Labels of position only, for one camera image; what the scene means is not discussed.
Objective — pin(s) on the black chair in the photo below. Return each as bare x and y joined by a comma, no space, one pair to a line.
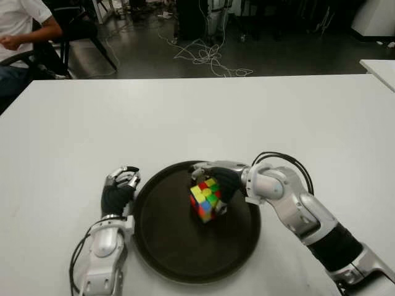
80,27

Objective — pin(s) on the white neighbouring table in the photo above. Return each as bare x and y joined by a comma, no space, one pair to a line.
381,71

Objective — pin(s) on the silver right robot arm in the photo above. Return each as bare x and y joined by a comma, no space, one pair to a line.
302,209

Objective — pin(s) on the seated person white shirt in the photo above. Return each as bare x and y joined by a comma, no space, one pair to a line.
18,21

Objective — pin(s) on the multicoloured Rubik's cube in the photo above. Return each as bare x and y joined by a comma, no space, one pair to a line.
203,200

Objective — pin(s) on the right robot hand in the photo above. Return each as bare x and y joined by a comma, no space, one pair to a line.
226,182

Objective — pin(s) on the black cabinet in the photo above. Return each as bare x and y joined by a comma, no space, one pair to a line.
189,18

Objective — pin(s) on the dark brown round plate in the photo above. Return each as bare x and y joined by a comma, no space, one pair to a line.
172,240

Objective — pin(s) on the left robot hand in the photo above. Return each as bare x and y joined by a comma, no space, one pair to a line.
115,197

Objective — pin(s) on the white metal frame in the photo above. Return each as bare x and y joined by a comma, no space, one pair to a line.
102,12

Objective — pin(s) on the white pedestal cabinet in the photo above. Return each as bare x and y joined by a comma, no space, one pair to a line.
375,18

